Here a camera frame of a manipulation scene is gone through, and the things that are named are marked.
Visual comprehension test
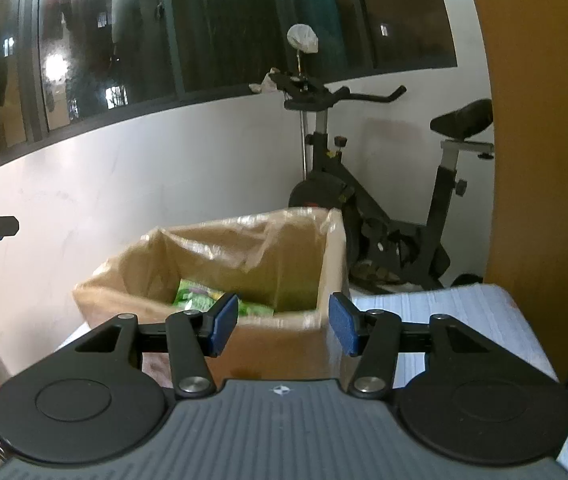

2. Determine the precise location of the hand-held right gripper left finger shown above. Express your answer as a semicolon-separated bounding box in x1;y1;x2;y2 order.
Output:
71;292;241;400

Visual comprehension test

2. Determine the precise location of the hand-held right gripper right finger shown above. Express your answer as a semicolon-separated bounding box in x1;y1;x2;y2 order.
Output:
329;292;502;401

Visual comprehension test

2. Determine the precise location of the green snack packet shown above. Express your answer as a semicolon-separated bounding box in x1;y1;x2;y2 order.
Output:
171;279;277;319

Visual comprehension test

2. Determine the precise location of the brown cardboard box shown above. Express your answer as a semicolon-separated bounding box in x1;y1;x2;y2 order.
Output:
73;207;352;386

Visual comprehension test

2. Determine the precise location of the clear plastic bag liner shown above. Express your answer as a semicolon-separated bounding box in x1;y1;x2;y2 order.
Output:
73;207;352;322

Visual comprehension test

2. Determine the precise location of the plaid strawberry bedsheet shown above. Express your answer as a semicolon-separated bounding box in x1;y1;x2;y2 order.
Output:
0;282;568;480

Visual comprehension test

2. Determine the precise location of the black exercise bike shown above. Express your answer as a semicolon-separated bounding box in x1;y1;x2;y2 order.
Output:
249;66;495;296

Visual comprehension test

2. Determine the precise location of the thin metal pole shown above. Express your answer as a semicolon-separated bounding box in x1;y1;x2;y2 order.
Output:
296;52;311;181

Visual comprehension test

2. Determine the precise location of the crumpled white cloth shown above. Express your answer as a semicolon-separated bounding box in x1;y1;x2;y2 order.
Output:
249;72;277;95

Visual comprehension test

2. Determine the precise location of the wooden panel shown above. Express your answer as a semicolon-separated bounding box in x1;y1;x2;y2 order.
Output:
464;0;568;386

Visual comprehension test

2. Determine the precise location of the white plastic bag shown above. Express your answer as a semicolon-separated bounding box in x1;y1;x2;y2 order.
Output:
286;24;319;56

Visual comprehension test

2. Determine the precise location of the dark glass window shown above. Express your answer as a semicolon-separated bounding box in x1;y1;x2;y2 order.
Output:
0;0;459;171

